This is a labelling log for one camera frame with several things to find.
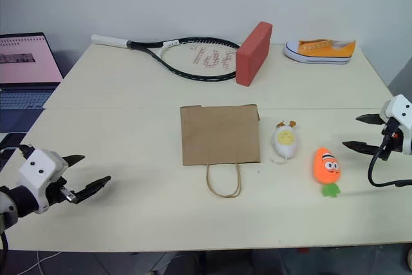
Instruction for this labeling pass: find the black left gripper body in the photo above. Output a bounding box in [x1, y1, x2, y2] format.
[46, 176, 79, 207]

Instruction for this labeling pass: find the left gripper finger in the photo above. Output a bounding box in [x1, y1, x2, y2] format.
[75, 175, 112, 205]
[62, 154, 86, 167]

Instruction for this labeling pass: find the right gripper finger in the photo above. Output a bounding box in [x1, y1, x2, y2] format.
[341, 140, 381, 157]
[355, 113, 386, 127]

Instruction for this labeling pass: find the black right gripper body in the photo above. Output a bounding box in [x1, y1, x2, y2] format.
[380, 116, 404, 154]

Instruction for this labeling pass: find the orange carrot plush toy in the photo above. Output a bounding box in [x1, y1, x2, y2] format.
[312, 147, 342, 198]

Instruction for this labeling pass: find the white egg plush toy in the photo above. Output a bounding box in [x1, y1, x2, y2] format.
[269, 120, 302, 164]

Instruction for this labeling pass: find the yellow canvas sneaker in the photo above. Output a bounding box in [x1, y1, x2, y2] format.
[283, 39, 357, 65]

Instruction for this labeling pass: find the open laptop with pink screen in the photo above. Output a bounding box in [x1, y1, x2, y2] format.
[0, 32, 64, 110]

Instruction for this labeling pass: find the red brick block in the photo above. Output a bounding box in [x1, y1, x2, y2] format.
[235, 21, 274, 88]

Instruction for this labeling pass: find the black and white tennis racket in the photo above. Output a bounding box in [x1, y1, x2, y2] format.
[90, 33, 242, 84]

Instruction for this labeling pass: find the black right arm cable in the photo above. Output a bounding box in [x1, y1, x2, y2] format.
[367, 119, 412, 188]

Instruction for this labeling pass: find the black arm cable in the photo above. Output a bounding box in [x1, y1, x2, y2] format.
[367, 119, 412, 188]
[0, 144, 35, 162]

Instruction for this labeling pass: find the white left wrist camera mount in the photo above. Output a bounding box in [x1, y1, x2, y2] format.
[17, 148, 70, 215]

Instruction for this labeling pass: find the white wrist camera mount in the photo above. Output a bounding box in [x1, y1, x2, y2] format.
[17, 148, 70, 215]
[379, 94, 412, 156]

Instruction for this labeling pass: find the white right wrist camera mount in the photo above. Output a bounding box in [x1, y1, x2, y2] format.
[379, 94, 412, 156]

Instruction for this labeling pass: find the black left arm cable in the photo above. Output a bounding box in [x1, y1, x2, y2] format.
[0, 144, 35, 162]

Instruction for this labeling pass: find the thin white cable under table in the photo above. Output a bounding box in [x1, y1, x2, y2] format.
[34, 250, 46, 275]

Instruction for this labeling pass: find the brown paper bag with handles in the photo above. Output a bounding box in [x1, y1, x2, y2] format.
[179, 104, 262, 198]

